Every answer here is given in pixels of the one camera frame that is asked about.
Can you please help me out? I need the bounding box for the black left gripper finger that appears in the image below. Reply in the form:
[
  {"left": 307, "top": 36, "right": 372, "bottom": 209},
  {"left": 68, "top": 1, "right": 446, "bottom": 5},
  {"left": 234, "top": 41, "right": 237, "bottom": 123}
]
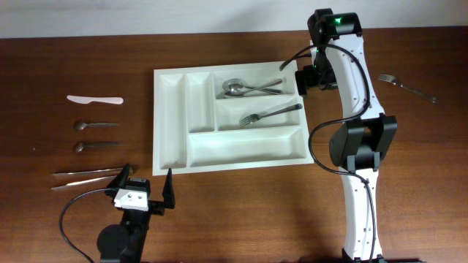
[
  {"left": 162, "top": 168, "right": 176, "bottom": 209},
  {"left": 108, "top": 164, "right": 131, "bottom": 189}
]

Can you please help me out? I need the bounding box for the metal fork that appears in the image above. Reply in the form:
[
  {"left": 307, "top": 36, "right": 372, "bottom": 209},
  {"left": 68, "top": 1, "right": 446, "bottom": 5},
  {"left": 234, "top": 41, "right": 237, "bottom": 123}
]
[
  {"left": 239, "top": 104, "right": 303, "bottom": 127},
  {"left": 378, "top": 75, "right": 437, "bottom": 104}
]

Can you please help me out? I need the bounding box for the large metal spoon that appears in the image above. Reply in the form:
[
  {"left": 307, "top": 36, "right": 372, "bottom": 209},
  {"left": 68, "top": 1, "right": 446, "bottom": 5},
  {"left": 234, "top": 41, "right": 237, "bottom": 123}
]
[{"left": 216, "top": 78, "right": 282, "bottom": 99}]

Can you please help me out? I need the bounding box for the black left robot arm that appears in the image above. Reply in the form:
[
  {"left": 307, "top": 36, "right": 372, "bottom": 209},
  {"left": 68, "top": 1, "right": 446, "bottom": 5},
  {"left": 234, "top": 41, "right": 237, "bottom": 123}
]
[{"left": 97, "top": 164, "right": 176, "bottom": 262}]

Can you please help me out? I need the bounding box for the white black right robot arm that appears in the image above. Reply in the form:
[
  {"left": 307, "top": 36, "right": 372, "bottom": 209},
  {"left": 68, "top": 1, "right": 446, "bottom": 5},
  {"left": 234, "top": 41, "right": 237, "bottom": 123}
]
[{"left": 308, "top": 9, "right": 398, "bottom": 262}]

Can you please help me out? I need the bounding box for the metal knife upper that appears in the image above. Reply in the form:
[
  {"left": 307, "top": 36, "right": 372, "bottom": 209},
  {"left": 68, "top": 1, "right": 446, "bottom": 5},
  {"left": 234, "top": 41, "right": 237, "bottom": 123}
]
[{"left": 52, "top": 167, "right": 124, "bottom": 177}]

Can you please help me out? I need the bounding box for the metal knife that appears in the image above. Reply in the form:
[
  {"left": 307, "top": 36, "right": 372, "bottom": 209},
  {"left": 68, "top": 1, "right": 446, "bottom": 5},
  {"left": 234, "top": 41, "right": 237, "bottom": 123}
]
[
  {"left": 52, "top": 167, "right": 124, "bottom": 177},
  {"left": 50, "top": 175, "right": 116, "bottom": 191}
]

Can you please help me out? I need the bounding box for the metal knife lower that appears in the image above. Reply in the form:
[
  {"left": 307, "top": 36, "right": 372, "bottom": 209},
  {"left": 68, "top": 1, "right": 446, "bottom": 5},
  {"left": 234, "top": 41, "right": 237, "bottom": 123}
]
[{"left": 50, "top": 175, "right": 116, "bottom": 191}]

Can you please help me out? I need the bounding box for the small metal teaspoon lower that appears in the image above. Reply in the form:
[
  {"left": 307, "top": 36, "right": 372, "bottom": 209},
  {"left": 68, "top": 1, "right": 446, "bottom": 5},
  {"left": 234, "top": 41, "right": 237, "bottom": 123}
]
[{"left": 73, "top": 142, "right": 121, "bottom": 153}]

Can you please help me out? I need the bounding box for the small metal teaspoon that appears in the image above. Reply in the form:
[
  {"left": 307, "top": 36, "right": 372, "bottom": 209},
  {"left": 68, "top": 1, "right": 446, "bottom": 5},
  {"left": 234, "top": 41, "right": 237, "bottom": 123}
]
[
  {"left": 73, "top": 142, "right": 121, "bottom": 153},
  {"left": 73, "top": 121, "right": 118, "bottom": 131}
]

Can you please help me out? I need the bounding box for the small metal teaspoon upper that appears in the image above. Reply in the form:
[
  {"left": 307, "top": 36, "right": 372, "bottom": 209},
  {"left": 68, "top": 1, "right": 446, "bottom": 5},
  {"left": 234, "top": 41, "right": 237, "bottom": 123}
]
[{"left": 73, "top": 121, "right": 118, "bottom": 131}]

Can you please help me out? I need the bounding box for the metal spoon in tray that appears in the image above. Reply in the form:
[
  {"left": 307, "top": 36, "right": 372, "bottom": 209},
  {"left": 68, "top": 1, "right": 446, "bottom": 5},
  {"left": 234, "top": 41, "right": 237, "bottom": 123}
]
[{"left": 228, "top": 83, "right": 283, "bottom": 94}]

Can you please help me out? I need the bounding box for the pink plastic knife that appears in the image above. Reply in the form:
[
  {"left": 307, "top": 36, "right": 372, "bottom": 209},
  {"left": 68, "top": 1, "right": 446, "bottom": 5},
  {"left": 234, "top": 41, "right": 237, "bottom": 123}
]
[{"left": 67, "top": 95, "right": 124, "bottom": 104}]

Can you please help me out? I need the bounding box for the white plastic cutlery tray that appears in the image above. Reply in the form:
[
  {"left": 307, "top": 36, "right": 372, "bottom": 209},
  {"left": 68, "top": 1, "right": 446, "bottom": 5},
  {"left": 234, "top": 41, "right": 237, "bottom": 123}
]
[{"left": 152, "top": 61, "right": 313, "bottom": 176}]

